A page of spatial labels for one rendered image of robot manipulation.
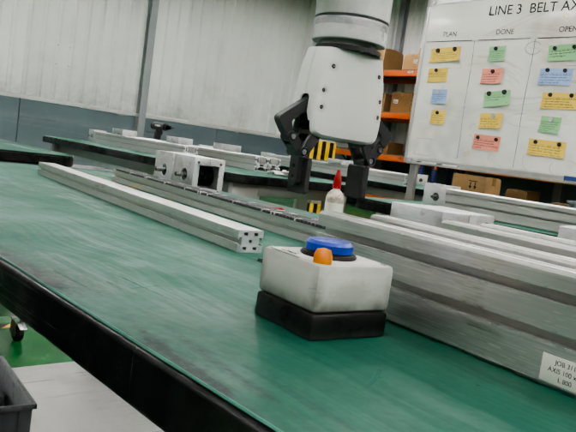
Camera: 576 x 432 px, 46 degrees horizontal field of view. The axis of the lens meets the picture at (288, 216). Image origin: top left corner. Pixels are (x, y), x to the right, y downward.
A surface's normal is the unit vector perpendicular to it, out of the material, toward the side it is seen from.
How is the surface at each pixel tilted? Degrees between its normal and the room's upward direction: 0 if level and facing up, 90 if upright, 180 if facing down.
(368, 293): 90
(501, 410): 0
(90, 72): 90
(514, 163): 90
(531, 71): 90
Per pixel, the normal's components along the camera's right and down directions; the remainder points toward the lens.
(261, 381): 0.14, -0.99
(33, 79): 0.65, 0.16
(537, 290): -0.81, -0.06
